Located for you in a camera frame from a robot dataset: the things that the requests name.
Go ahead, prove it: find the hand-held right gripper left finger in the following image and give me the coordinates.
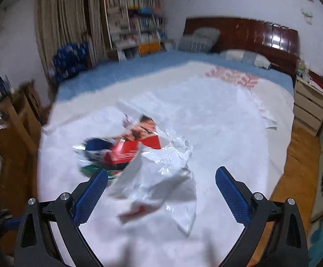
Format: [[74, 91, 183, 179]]
[[14, 169, 109, 267]]

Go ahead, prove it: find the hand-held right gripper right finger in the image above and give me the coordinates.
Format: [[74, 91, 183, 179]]
[[215, 166, 309, 267]]

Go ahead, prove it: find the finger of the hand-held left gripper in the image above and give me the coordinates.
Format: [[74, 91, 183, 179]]
[[0, 210, 22, 233]]

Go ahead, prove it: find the blue green snack packet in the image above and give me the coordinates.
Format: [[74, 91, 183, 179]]
[[74, 137, 128, 181]]

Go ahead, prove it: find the red snack packet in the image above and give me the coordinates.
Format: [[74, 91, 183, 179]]
[[106, 115, 162, 170]]

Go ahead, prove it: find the clear plastic wrapper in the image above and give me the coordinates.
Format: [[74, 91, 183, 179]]
[[107, 133, 198, 237]]

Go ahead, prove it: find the white towel cloth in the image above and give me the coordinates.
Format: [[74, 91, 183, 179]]
[[38, 83, 279, 267]]

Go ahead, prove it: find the brown wooden cabinet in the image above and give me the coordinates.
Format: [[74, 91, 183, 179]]
[[0, 81, 44, 256]]

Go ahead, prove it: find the cream nightstand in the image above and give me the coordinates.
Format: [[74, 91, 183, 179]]
[[293, 74, 323, 137]]

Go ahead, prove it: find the floral blanket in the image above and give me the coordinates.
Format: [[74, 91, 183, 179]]
[[42, 61, 294, 178]]

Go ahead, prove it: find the blue bedsheet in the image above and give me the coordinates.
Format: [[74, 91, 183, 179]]
[[52, 49, 294, 109]]

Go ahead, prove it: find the white pillow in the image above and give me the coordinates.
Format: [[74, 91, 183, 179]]
[[220, 49, 271, 69]]

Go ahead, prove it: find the red box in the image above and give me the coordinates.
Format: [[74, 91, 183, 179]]
[[309, 76, 323, 93]]

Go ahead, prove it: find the blue star print cloth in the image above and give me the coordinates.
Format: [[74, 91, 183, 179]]
[[52, 41, 91, 85]]

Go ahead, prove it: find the grey plaid pillow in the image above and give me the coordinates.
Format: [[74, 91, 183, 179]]
[[177, 28, 221, 53]]

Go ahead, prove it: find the dark wooden headboard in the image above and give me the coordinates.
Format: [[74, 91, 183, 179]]
[[184, 17, 301, 75]]

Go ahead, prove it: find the beige curtain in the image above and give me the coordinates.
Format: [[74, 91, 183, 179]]
[[36, 0, 108, 87]]

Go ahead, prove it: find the white bookshelf with books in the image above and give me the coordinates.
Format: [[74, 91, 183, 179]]
[[103, 0, 176, 62]]

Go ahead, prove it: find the wall sticker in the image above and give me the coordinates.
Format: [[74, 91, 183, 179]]
[[302, 8, 315, 25]]

